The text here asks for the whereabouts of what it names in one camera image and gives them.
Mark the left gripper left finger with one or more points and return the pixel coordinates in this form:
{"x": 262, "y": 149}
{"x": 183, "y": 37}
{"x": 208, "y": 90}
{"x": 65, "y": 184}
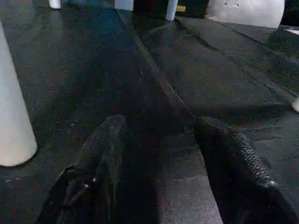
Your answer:
{"x": 93, "y": 177}

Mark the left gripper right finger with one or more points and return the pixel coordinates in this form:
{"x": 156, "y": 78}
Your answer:
{"x": 233, "y": 172}

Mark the white flat board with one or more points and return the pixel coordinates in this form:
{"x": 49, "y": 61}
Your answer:
{"x": 292, "y": 30}

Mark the black cabinet gold label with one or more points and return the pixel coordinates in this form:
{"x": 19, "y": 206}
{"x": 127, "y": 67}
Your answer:
{"x": 194, "y": 7}

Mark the white cabinet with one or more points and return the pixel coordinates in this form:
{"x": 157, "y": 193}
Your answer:
{"x": 124, "y": 4}

